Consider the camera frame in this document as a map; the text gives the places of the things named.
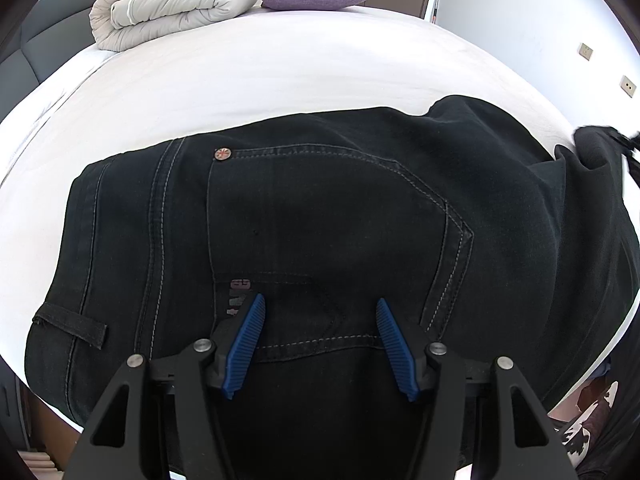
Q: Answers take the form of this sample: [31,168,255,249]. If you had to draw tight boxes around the black white patterned cloth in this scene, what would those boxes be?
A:
[550,380,626,461]

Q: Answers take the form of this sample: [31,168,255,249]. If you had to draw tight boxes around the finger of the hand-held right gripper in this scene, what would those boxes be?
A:
[606,128,640,153]

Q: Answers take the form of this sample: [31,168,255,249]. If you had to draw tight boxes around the bed with white sheet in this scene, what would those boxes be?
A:
[0,2,640,433]

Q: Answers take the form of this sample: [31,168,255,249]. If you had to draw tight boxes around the dark nightstand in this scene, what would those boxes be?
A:
[0,370,31,453]

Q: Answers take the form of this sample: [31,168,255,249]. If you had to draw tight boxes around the grey padded headboard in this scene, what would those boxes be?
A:
[0,0,108,126]

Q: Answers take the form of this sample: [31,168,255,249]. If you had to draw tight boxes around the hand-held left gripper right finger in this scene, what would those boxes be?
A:
[375,297,576,480]

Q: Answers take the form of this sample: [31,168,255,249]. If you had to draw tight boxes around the black denim pants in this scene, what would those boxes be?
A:
[24,94,640,480]

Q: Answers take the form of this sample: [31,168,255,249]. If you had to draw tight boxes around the beige folded duvet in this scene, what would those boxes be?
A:
[89,0,268,53]

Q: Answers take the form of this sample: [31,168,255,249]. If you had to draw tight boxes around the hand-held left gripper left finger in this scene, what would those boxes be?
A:
[65,294,267,480]

